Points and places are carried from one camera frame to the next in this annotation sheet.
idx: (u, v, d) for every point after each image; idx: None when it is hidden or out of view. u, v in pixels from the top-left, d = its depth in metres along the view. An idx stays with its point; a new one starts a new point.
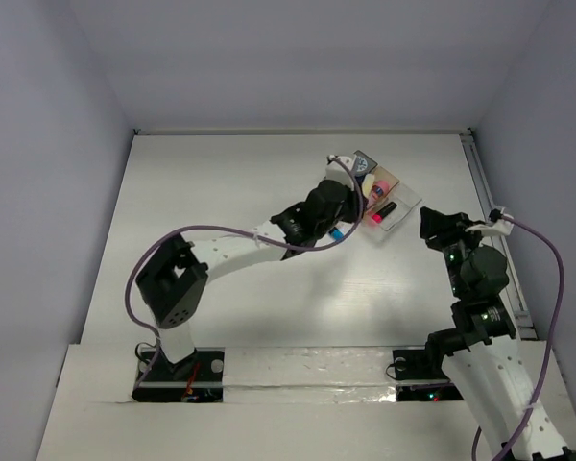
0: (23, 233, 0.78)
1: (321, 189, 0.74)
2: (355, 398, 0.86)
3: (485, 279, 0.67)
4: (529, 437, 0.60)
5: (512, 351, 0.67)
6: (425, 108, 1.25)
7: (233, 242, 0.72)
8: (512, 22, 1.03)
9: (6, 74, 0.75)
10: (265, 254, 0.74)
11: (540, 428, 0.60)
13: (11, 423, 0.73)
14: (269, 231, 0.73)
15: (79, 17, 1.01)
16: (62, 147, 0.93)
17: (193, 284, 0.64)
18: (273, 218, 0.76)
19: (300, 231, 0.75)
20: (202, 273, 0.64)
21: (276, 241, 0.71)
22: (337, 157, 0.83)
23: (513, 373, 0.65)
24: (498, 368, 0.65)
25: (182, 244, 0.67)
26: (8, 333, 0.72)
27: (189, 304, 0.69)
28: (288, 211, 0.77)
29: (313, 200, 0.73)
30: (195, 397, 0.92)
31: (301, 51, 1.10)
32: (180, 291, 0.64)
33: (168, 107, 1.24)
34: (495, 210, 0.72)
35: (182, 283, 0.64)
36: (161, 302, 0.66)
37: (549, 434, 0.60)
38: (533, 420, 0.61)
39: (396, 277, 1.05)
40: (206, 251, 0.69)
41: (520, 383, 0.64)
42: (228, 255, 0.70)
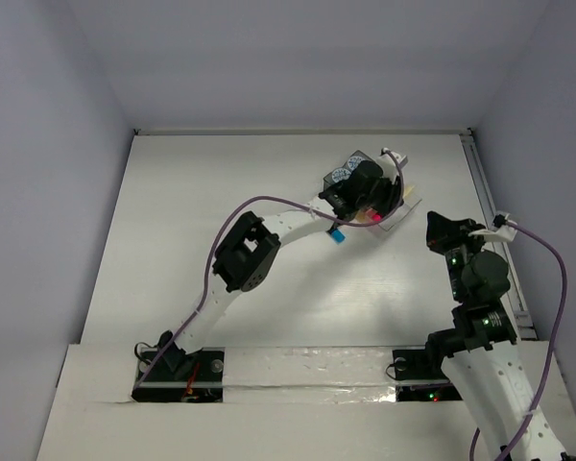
0: (23, 234, 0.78)
1: (361, 168, 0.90)
2: (355, 398, 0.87)
3: (488, 284, 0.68)
4: (528, 443, 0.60)
5: (512, 356, 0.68)
6: (425, 109, 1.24)
7: (295, 216, 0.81)
8: (513, 23, 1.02)
9: (5, 75, 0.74)
10: (316, 226, 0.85)
11: (538, 435, 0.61)
13: (11, 424, 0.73)
14: (320, 206, 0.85)
15: (78, 15, 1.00)
16: (62, 147, 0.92)
17: (271, 251, 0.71)
18: (320, 194, 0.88)
19: (343, 205, 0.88)
20: (276, 241, 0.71)
21: (327, 214, 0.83)
22: (391, 151, 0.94)
23: (512, 378, 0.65)
24: (498, 374, 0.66)
25: (254, 219, 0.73)
26: (9, 335, 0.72)
27: (264, 272, 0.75)
28: (331, 190, 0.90)
29: (356, 177, 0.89)
30: (195, 397, 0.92)
31: (302, 51, 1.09)
32: (259, 258, 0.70)
33: (167, 106, 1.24)
34: (499, 215, 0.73)
35: (261, 250, 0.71)
36: (242, 269, 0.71)
37: (548, 440, 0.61)
38: (533, 426, 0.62)
39: (396, 277, 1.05)
40: (276, 224, 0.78)
41: (520, 389, 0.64)
42: (293, 227, 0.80)
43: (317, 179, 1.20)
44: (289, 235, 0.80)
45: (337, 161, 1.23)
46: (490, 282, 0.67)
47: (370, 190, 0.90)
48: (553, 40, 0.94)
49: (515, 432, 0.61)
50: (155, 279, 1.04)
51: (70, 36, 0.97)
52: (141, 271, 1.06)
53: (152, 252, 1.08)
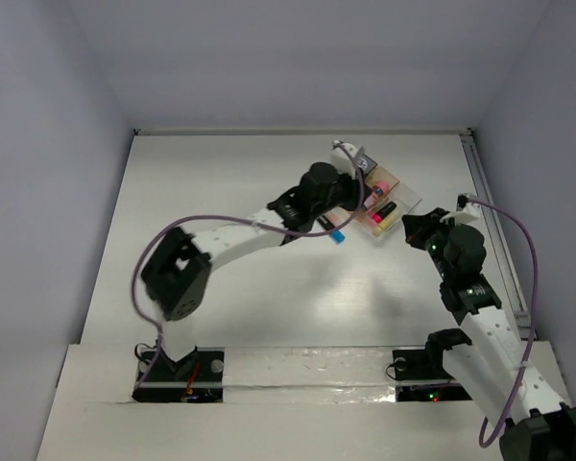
0: (23, 234, 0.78)
1: (312, 172, 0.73)
2: (355, 398, 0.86)
3: (466, 252, 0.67)
4: (524, 395, 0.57)
5: (501, 317, 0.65)
6: (425, 109, 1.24)
7: (235, 230, 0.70)
8: (513, 24, 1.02)
9: (5, 76, 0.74)
10: (264, 241, 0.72)
11: (533, 387, 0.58)
13: (11, 424, 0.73)
14: (266, 218, 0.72)
15: (78, 15, 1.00)
16: (62, 148, 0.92)
17: (199, 274, 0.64)
18: (269, 205, 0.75)
19: (296, 216, 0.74)
20: (206, 262, 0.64)
21: (275, 227, 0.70)
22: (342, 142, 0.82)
23: (501, 335, 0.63)
24: (487, 334, 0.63)
25: (183, 236, 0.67)
26: (9, 337, 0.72)
27: (197, 296, 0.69)
28: (284, 197, 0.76)
29: (306, 183, 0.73)
30: (195, 397, 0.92)
31: (302, 51, 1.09)
32: (186, 282, 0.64)
33: (167, 107, 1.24)
34: (462, 196, 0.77)
35: (188, 273, 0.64)
36: (167, 294, 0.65)
37: (544, 392, 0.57)
38: (527, 379, 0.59)
39: (395, 277, 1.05)
40: (209, 241, 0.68)
41: (511, 346, 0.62)
42: (230, 243, 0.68)
43: None
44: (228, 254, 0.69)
45: None
46: (467, 249, 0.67)
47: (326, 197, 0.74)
48: (553, 40, 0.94)
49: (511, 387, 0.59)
50: None
51: (70, 36, 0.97)
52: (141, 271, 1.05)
53: None
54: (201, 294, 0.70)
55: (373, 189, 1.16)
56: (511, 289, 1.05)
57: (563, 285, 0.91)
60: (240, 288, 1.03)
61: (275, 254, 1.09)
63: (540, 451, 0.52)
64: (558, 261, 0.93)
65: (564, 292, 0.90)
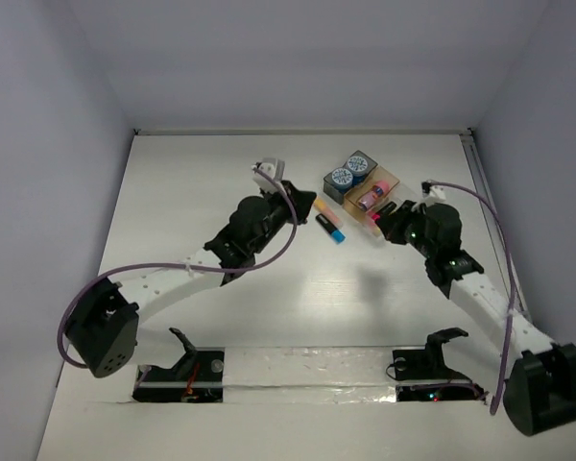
0: (23, 234, 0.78)
1: (239, 211, 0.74)
2: (355, 398, 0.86)
3: (444, 227, 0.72)
4: (516, 341, 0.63)
5: (484, 280, 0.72)
6: (425, 109, 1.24)
7: (167, 277, 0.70)
8: (513, 24, 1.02)
9: (5, 76, 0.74)
10: (200, 282, 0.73)
11: (523, 332, 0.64)
13: (12, 424, 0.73)
14: (202, 258, 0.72)
15: (78, 16, 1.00)
16: (62, 148, 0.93)
17: (124, 327, 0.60)
18: (206, 244, 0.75)
19: (235, 254, 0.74)
20: (132, 315, 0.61)
21: (207, 268, 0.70)
22: (259, 165, 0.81)
23: (484, 292, 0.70)
24: (474, 295, 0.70)
25: (108, 287, 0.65)
26: (9, 337, 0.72)
27: (126, 350, 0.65)
28: (222, 236, 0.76)
29: (236, 223, 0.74)
30: (196, 397, 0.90)
31: (302, 52, 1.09)
32: (110, 334, 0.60)
33: (168, 107, 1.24)
34: (424, 181, 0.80)
35: (112, 323, 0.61)
36: (92, 350, 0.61)
37: (533, 336, 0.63)
38: (516, 327, 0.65)
39: (395, 277, 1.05)
40: (137, 288, 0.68)
41: (496, 302, 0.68)
42: (160, 290, 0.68)
43: (316, 180, 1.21)
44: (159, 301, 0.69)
45: (337, 162, 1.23)
46: (444, 224, 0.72)
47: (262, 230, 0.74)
48: (552, 40, 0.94)
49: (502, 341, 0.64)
50: None
51: (70, 37, 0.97)
52: None
53: (152, 253, 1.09)
54: (132, 347, 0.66)
55: (373, 189, 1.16)
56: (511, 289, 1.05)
57: (563, 286, 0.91)
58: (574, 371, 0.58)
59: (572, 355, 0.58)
60: (240, 288, 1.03)
61: (274, 254, 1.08)
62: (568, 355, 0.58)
63: (542, 392, 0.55)
64: (557, 261, 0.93)
65: (564, 293, 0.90)
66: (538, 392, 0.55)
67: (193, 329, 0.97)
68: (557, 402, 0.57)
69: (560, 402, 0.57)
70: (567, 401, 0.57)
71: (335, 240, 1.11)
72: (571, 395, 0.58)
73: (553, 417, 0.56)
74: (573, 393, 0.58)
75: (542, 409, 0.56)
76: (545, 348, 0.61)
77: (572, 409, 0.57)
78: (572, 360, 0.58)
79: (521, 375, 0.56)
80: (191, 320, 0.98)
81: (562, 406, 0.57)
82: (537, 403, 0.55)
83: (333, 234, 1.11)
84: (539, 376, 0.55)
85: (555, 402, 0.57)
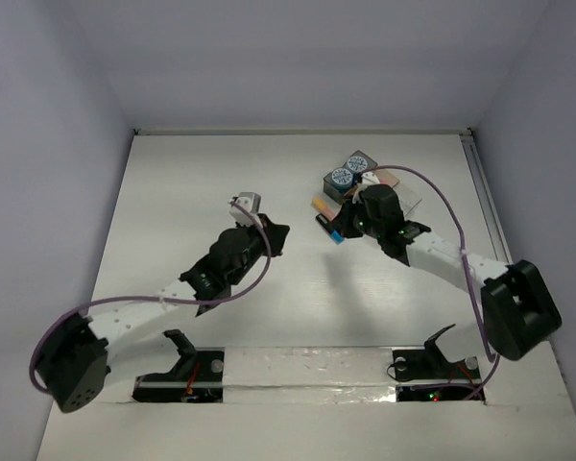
0: (23, 234, 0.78)
1: (219, 243, 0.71)
2: (355, 398, 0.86)
3: (381, 200, 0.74)
4: (475, 273, 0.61)
5: (434, 236, 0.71)
6: (425, 109, 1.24)
7: (139, 309, 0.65)
8: (513, 24, 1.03)
9: (5, 76, 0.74)
10: (175, 315, 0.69)
11: (480, 264, 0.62)
13: (11, 424, 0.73)
14: (177, 290, 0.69)
15: (78, 16, 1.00)
16: (61, 148, 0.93)
17: (95, 364, 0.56)
18: (183, 275, 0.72)
19: (211, 286, 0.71)
20: (103, 352, 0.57)
21: (183, 301, 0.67)
22: (236, 199, 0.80)
23: (435, 245, 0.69)
24: (427, 251, 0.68)
25: (79, 323, 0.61)
26: (9, 337, 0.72)
27: (94, 383, 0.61)
28: (199, 266, 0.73)
29: (214, 256, 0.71)
30: (195, 397, 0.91)
31: (302, 51, 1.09)
32: (79, 370, 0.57)
33: (167, 107, 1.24)
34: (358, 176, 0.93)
35: (82, 359, 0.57)
36: (60, 390, 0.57)
37: (491, 263, 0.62)
38: (472, 261, 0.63)
39: (395, 277, 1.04)
40: (108, 323, 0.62)
41: (448, 247, 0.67)
42: (132, 325, 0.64)
43: (316, 180, 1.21)
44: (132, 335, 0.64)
45: (337, 162, 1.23)
46: (380, 198, 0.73)
47: (240, 263, 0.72)
48: (552, 40, 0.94)
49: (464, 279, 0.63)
50: (156, 279, 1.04)
51: (70, 37, 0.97)
52: (141, 271, 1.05)
53: (151, 252, 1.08)
54: (101, 380, 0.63)
55: None
56: None
57: (563, 286, 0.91)
58: (534, 282, 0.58)
59: (529, 269, 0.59)
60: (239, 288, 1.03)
61: (274, 253, 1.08)
62: (526, 270, 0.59)
63: (513, 311, 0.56)
64: (557, 261, 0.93)
65: (564, 292, 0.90)
66: (509, 313, 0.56)
67: (193, 329, 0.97)
68: (532, 319, 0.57)
69: (536, 319, 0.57)
70: (540, 314, 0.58)
71: (335, 240, 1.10)
72: (541, 305, 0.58)
73: (532, 333, 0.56)
74: (541, 303, 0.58)
75: (520, 328, 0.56)
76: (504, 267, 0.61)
77: (545, 320, 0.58)
78: (530, 273, 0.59)
79: (489, 303, 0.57)
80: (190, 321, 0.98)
81: (538, 321, 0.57)
82: (513, 326, 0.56)
83: (333, 234, 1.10)
84: (504, 298, 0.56)
85: (531, 320, 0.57)
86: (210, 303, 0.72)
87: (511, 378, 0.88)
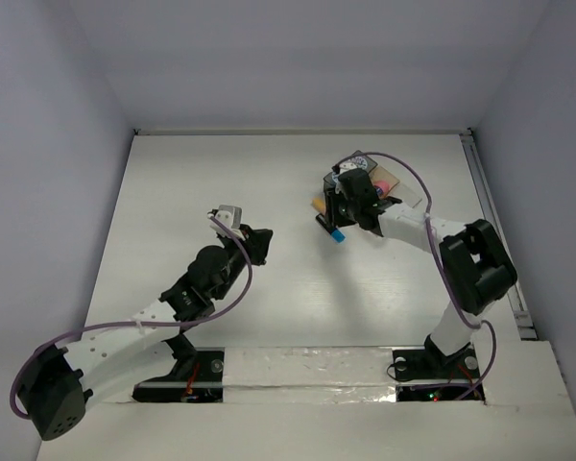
0: (23, 234, 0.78)
1: (197, 261, 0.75)
2: (355, 398, 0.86)
3: (353, 178, 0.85)
4: (437, 232, 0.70)
5: (401, 207, 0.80)
6: (425, 109, 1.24)
7: (115, 337, 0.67)
8: (512, 24, 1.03)
9: (5, 76, 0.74)
10: (154, 338, 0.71)
11: (442, 226, 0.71)
13: (11, 424, 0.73)
14: (156, 313, 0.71)
15: (79, 16, 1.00)
16: (61, 149, 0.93)
17: (66, 396, 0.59)
18: (163, 294, 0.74)
19: (193, 303, 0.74)
20: (72, 384, 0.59)
21: (161, 324, 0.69)
22: (215, 213, 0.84)
23: (403, 213, 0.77)
24: (396, 218, 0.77)
25: (54, 353, 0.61)
26: (9, 337, 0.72)
27: (75, 412, 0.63)
28: (180, 283, 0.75)
29: (193, 275, 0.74)
30: (196, 397, 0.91)
31: (302, 52, 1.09)
32: (54, 405, 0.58)
33: (167, 107, 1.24)
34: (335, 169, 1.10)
35: (56, 394, 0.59)
36: (36, 421, 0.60)
37: (449, 225, 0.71)
38: (436, 224, 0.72)
39: (396, 277, 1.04)
40: (84, 353, 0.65)
41: (414, 213, 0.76)
42: (108, 353, 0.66)
43: (316, 180, 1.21)
44: (108, 362, 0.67)
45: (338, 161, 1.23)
46: (352, 176, 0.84)
47: (220, 279, 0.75)
48: (552, 40, 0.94)
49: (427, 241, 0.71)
50: (156, 279, 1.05)
51: (70, 37, 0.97)
52: (141, 271, 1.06)
53: (152, 253, 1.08)
54: (84, 407, 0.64)
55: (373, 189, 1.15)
56: (511, 289, 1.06)
57: (563, 285, 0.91)
58: (490, 239, 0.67)
59: (484, 228, 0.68)
60: (239, 288, 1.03)
61: (274, 253, 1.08)
62: (481, 229, 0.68)
63: (468, 264, 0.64)
64: (557, 261, 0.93)
65: (564, 292, 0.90)
66: (465, 266, 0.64)
67: (194, 329, 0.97)
68: (490, 273, 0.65)
69: (491, 270, 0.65)
70: (496, 268, 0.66)
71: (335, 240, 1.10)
72: (496, 260, 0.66)
73: (488, 284, 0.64)
74: (496, 258, 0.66)
75: (475, 279, 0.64)
76: (463, 229, 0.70)
77: (502, 274, 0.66)
78: (485, 231, 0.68)
79: (446, 256, 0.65)
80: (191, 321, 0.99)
81: (493, 275, 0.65)
82: (468, 277, 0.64)
83: (334, 234, 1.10)
84: (460, 254, 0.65)
85: (488, 273, 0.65)
86: (194, 321, 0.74)
87: (510, 378, 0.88)
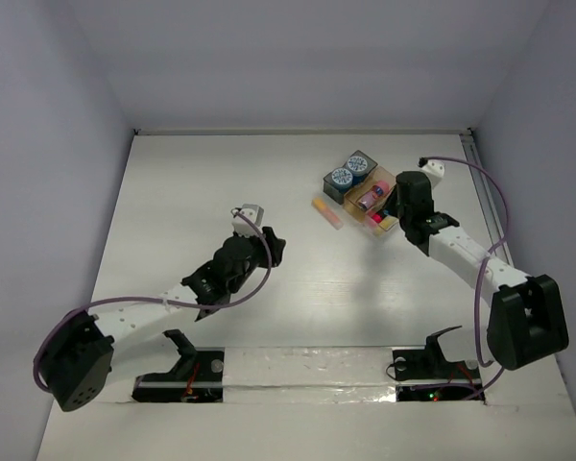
0: (23, 235, 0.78)
1: (224, 249, 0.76)
2: (355, 398, 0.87)
3: (413, 184, 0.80)
4: (492, 278, 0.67)
5: (455, 232, 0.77)
6: (425, 108, 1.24)
7: (143, 310, 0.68)
8: (512, 24, 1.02)
9: (6, 78, 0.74)
10: (177, 319, 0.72)
11: (499, 270, 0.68)
13: (11, 423, 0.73)
14: (180, 294, 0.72)
15: (79, 16, 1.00)
16: (61, 149, 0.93)
17: (98, 360, 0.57)
18: (184, 279, 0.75)
19: (211, 290, 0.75)
20: (107, 348, 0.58)
21: (186, 303, 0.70)
22: (240, 209, 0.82)
23: (459, 240, 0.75)
24: (450, 244, 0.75)
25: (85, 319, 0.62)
26: (9, 337, 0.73)
27: (96, 382, 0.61)
28: (200, 271, 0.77)
29: (218, 261, 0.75)
30: (195, 397, 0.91)
31: (303, 52, 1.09)
32: (84, 368, 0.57)
33: (168, 106, 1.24)
34: (422, 159, 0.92)
35: (86, 358, 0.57)
36: (60, 386, 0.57)
37: (509, 271, 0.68)
38: (492, 266, 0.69)
39: (396, 277, 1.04)
40: (113, 322, 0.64)
41: (473, 247, 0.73)
42: (136, 326, 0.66)
43: (317, 180, 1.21)
44: (135, 335, 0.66)
45: (338, 162, 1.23)
46: (412, 181, 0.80)
47: (242, 269, 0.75)
48: (552, 39, 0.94)
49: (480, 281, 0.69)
50: (156, 279, 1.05)
51: (70, 38, 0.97)
52: (141, 271, 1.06)
53: (152, 253, 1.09)
54: (103, 379, 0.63)
55: (373, 189, 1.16)
56: None
57: (562, 286, 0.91)
58: (549, 299, 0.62)
59: (546, 284, 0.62)
60: (245, 291, 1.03)
61: None
62: (543, 285, 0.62)
63: (522, 322, 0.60)
64: (557, 261, 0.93)
65: (563, 293, 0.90)
66: (516, 322, 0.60)
67: (193, 329, 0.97)
68: (539, 332, 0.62)
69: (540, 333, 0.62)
70: (548, 331, 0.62)
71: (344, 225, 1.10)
72: (550, 324, 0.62)
73: (534, 348, 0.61)
74: (552, 322, 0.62)
75: (523, 340, 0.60)
76: (521, 281, 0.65)
77: (553, 338, 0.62)
78: (547, 288, 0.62)
79: (498, 306, 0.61)
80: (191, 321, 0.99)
81: (542, 336, 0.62)
82: (516, 336, 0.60)
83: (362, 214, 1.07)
84: (516, 308, 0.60)
85: (537, 333, 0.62)
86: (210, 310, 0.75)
87: (510, 379, 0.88)
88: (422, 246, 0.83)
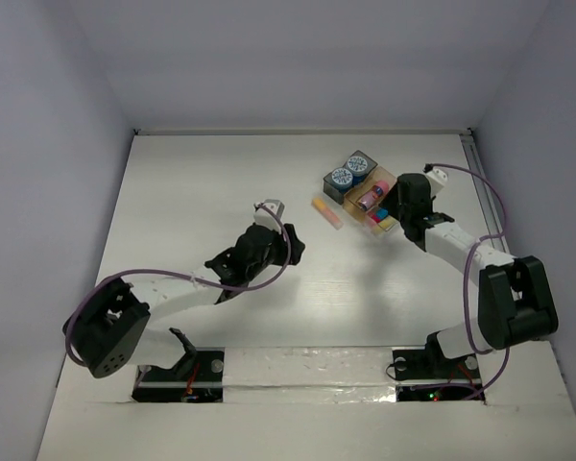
0: (23, 234, 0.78)
1: (248, 234, 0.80)
2: (355, 398, 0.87)
3: (412, 185, 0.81)
4: (479, 258, 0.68)
5: (451, 225, 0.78)
6: (425, 108, 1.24)
7: (174, 283, 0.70)
8: (512, 24, 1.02)
9: (6, 77, 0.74)
10: (203, 295, 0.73)
11: (488, 253, 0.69)
13: (11, 424, 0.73)
14: (204, 273, 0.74)
15: (78, 16, 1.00)
16: (61, 149, 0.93)
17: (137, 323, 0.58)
18: (206, 261, 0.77)
19: (232, 275, 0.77)
20: (142, 312, 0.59)
21: (211, 281, 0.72)
22: (262, 203, 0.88)
23: (452, 230, 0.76)
24: (444, 234, 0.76)
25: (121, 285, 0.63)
26: (9, 338, 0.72)
27: (128, 349, 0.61)
28: (221, 256, 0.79)
29: (242, 245, 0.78)
30: (195, 397, 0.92)
31: (302, 52, 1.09)
32: (122, 330, 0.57)
33: (168, 106, 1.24)
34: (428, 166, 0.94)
35: (124, 322, 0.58)
36: (97, 350, 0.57)
37: (497, 254, 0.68)
38: (482, 250, 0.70)
39: (396, 277, 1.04)
40: (147, 290, 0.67)
41: (466, 237, 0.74)
42: (168, 296, 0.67)
43: (317, 179, 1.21)
44: (167, 305, 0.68)
45: (338, 162, 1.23)
46: (412, 182, 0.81)
47: (262, 256, 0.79)
48: (552, 40, 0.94)
49: (470, 265, 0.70)
50: None
51: (70, 38, 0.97)
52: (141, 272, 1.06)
53: (152, 252, 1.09)
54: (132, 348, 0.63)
55: (373, 189, 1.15)
56: None
57: (562, 286, 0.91)
58: (536, 279, 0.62)
59: (533, 264, 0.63)
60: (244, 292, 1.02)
61: None
62: (529, 265, 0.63)
63: (509, 298, 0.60)
64: (557, 260, 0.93)
65: (563, 292, 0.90)
66: (505, 298, 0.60)
67: (193, 329, 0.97)
68: (527, 313, 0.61)
69: (529, 314, 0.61)
70: (538, 312, 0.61)
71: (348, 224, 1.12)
72: (539, 303, 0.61)
73: (523, 327, 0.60)
74: (540, 302, 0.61)
75: (512, 316, 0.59)
76: (510, 262, 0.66)
77: (542, 319, 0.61)
78: (533, 268, 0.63)
79: (485, 283, 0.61)
80: (191, 321, 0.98)
81: (532, 317, 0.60)
82: (506, 311, 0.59)
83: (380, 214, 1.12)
84: (502, 283, 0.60)
85: (525, 314, 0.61)
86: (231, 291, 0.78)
87: (510, 378, 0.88)
88: (420, 244, 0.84)
